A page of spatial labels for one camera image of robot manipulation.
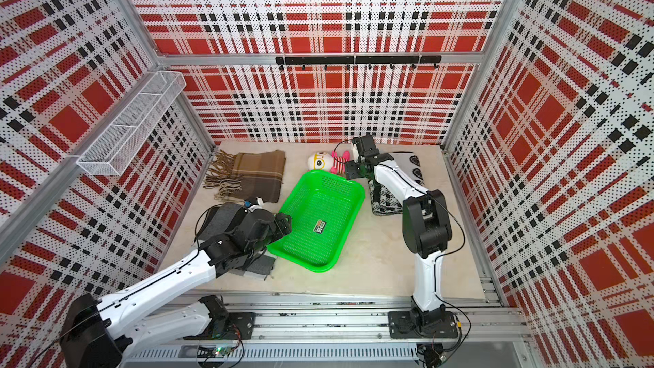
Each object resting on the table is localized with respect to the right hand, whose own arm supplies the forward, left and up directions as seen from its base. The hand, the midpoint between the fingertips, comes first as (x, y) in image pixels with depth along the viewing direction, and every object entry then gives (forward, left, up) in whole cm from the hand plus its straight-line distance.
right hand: (358, 167), depth 97 cm
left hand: (-24, +24, +1) cm, 34 cm away
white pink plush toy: (+9, +15, -6) cm, 18 cm away
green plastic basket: (-10, +14, -14) cm, 22 cm away
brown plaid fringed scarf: (+4, +46, -10) cm, 47 cm away
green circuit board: (-58, +41, -10) cm, 71 cm away
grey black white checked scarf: (-17, +53, -10) cm, 57 cm away
